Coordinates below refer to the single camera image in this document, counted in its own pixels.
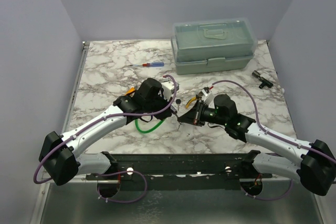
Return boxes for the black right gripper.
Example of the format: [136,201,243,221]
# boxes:
[178,99,228,127]

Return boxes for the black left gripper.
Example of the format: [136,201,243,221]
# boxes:
[144,91,173,121]

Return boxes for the green cable lock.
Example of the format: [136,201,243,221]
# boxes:
[134,116,165,134]

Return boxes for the black head silver key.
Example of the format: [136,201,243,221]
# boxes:
[175,99,182,111]

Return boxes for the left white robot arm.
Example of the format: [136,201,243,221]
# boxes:
[33,75,179,186]

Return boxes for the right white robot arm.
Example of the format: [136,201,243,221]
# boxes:
[178,94,335,196]

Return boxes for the yellow black needle-nose pliers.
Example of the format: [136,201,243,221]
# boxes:
[185,91,203,109]

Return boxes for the orange utility knife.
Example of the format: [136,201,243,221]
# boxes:
[126,87,136,95]

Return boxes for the red blue screwdriver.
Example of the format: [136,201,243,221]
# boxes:
[128,62,164,67]

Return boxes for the green translucent tool box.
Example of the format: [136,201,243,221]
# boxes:
[171,18,258,75]

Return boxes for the black cylinder lock part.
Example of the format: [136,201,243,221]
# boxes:
[252,70,274,89]

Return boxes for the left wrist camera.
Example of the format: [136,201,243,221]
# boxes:
[161,81,175,100]

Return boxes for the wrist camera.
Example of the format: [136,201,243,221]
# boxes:
[161,81,175,100]
[199,87,214,105]

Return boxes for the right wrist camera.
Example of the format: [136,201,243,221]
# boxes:
[199,87,214,105]

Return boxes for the black metal base rail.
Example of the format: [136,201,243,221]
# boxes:
[86,151,259,191]

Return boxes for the aluminium side rail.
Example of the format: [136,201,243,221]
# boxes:
[61,41,90,133]

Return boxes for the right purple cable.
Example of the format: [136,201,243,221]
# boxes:
[209,80,336,201]

